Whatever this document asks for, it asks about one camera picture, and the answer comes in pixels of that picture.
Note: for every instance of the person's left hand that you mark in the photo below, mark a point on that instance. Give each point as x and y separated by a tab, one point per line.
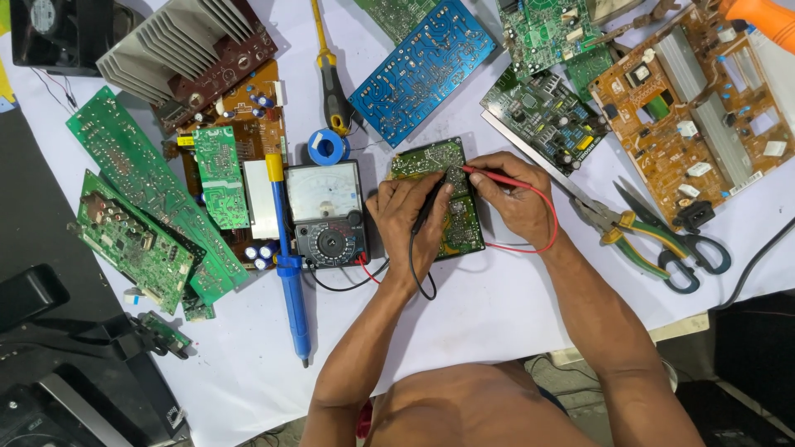
404	229

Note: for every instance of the person's right hand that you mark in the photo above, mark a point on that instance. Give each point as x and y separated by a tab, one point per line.
522	205

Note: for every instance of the black multimeter probe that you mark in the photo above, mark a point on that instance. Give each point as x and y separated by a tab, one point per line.
428	208

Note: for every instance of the red multimeter probe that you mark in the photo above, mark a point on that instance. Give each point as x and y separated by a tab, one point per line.
497	178

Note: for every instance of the small green power circuit board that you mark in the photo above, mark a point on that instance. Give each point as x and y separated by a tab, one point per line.
463	229

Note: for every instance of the black analog multimeter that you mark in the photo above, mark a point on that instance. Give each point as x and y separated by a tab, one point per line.
327	214

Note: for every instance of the dark green populated circuit board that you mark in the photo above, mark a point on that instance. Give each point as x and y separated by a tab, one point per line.
546	118

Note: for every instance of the white table sheet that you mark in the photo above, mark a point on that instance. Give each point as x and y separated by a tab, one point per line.
484	310

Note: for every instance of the blue desoldering pump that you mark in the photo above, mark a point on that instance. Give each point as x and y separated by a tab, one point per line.
287	248

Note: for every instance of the small plain green board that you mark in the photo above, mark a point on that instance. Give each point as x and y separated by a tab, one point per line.
590	71

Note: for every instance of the yellow black screwdriver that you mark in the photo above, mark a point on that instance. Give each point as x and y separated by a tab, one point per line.
332	93

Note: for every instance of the blue circuit board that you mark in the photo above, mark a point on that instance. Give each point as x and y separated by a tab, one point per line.
422	71

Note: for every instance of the green board with coil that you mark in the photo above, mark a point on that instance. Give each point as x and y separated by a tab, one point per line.
546	31

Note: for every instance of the brown board with capacitors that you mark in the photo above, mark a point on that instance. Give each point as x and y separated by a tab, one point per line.
254	133

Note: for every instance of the small green board with traces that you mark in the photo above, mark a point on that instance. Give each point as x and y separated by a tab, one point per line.
218	177

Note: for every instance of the person's bare torso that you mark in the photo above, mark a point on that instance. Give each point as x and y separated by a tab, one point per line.
472	410

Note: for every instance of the large orange circuit board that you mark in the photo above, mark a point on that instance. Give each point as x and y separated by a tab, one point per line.
695	118

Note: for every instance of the brown metal hand tool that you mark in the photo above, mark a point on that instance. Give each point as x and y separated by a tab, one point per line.
633	26

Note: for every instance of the green board solder side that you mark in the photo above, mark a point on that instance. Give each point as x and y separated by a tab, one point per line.
397	15

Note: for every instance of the tiny green circuit board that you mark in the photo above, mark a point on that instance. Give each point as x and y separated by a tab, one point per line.
199	308

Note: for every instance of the green board in black clamp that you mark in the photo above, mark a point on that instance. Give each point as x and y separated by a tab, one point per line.
164	332

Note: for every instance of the green board with connectors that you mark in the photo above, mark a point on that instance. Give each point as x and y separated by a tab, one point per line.
127	239

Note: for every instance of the maroon board with heatsink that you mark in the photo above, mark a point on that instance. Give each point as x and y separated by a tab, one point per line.
186	56

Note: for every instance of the long green circuit board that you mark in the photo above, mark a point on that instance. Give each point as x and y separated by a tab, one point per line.
133	161

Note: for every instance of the black case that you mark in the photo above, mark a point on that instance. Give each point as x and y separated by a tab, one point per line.
754	366

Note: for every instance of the orange power tool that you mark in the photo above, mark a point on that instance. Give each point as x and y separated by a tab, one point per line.
761	17

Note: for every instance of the black equipment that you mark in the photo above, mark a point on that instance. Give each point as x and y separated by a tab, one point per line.
56	360

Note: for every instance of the black cooling fan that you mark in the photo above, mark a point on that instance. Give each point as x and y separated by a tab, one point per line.
56	34

